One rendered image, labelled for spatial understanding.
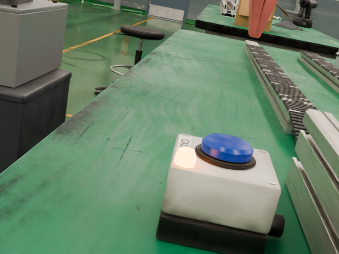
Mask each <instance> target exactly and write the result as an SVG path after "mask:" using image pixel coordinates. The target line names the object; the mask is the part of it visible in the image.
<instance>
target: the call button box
mask: <svg viewBox="0 0 339 254"><path fill-rule="evenodd" d="M201 142H202V138H200V137H195V136H190V135H187V134H178V136H177V138H176V142H175V146H174V150H173V155H172V159H171V163H170V166H169V170H168V175H167V180H166V185H165V190H164V195H163V200H162V205H161V212H160V216H159V221H158V226H157V231H156V238H157V239H159V240H163V241H168V242H173V243H177V244H182V245H187V246H191V247H196V248H201V249H206V250H210V251H215V252H220V253H224V254H264V252H265V249H266V245H267V242H268V237H267V236H268V235H269V236H274V237H279V238H280V237H281V236H282V234H283V231H284V227H285V218H284V216H283V215H279V214H275V212H276V209H277V205H278V202H279V198H280V194H281V189H280V185H279V182H278V179H277V176H276V173H275V170H274V167H273V164H272V161H271V158H270V155H269V153H268V152H267V151H265V150H259V149H254V148H253V150H254V152H253V156H252V159H251V160H250V161H248V162H243V163H238V162H229V161H224V160H220V159H217V158H214V157H212V156H210V155H208V154H206V153H205V152H203V151H202V149H201ZM180 147H188V148H191V149H193V150H195V154H196V163H195V166H194V167H192V168H185V167H180V166H178V165H176V164H175V163H174V160H175V155H176V152H177V151H178V150H179V148H180Z"/></svg>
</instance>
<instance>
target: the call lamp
mask: <svg viewBox="0 0 339 254"><path fill-rule="evenodd" d="M174 163H175V164H176V165H178V166H180V167H185V168H192V167H194V166H195V163H196V154H195V150H193V149H191V148H188V147H180V148H179V150H178V151H177V152H176V155H175V160H174Z"/></svg>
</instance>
